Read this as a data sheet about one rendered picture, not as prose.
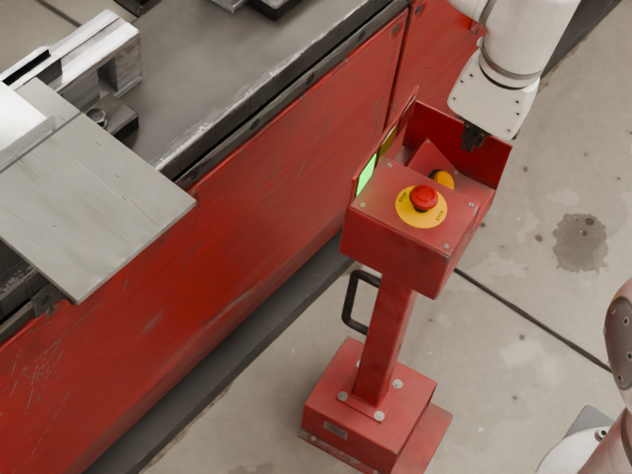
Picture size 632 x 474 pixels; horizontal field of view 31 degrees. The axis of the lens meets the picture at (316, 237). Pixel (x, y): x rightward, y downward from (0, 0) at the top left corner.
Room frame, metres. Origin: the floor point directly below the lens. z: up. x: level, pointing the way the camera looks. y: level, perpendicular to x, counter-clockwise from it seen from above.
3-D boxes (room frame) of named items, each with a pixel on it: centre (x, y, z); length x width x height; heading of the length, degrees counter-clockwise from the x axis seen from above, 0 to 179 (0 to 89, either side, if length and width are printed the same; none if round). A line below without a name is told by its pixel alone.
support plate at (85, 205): (0.74, 0.30, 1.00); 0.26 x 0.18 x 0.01; 57
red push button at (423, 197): (0.94, -0.14, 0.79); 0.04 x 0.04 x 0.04
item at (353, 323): (1.01, -0.09, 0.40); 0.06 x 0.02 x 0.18; 68
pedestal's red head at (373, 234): (0.99, -0.15, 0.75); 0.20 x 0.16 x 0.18; 158
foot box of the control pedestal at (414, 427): (0.98, -0.17, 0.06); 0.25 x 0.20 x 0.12; 68
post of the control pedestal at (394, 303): (0.99, -0.15, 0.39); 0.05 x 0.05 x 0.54; 68
